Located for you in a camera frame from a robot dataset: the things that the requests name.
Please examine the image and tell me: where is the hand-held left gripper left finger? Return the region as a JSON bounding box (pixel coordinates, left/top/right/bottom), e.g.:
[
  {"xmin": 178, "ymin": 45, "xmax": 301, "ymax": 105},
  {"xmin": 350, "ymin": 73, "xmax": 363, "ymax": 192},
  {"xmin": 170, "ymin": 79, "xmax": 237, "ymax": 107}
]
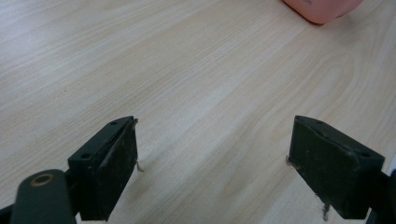
[{"xmin": 67, "ymin": 116, "xmax": 139, "ymax": 222}]

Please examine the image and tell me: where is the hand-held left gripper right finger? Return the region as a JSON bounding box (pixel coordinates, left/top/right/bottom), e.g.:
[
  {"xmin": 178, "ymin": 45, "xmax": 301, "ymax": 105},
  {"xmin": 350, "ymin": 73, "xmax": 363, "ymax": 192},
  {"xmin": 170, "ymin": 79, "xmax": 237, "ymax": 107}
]
[{"xmin": 287, "ymin": 115, "xmax": 386, "ymax": 220}]

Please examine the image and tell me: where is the pink bottle with blue cap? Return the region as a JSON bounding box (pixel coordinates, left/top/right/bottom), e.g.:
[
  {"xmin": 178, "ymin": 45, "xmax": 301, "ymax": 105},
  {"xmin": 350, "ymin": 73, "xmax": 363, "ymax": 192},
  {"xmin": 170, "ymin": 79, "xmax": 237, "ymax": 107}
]
[{"xmin": 282, "ymin": 0, "xmax": 364, "ymax": 25}]

